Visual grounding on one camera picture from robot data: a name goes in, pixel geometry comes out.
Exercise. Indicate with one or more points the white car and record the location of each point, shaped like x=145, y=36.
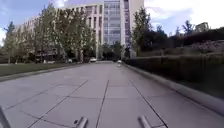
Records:
x=92, y=60

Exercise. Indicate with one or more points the grey kerb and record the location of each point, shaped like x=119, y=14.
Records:
x=23, y=75

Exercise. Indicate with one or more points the grey stone slab path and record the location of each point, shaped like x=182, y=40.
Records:
x=110, y=87

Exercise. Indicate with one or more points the robot's own part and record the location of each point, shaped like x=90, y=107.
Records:
x=144, y=122
x=81, y=122

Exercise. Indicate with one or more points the group of dark trees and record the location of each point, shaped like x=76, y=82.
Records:
x=111, y=51

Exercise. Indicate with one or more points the tall green tree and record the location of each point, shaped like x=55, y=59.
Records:
x=141, y=30

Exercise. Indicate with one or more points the small building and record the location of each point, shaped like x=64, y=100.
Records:
x=202, y=27

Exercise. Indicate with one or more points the bush-covered bank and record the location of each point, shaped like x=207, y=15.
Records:
x=193, y=43

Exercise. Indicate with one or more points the dark trimmed hedge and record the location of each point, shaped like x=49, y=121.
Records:
x=173, y=68

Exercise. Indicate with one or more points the row of trees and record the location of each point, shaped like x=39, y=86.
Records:
x=60, y=33

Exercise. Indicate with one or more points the pale stone kerb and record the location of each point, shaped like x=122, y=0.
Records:
x=200, y=97

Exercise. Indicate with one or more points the tall pale glass building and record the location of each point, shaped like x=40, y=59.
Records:
x=113, y=23

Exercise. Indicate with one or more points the grass strip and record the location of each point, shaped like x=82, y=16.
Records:
x=20, y=68

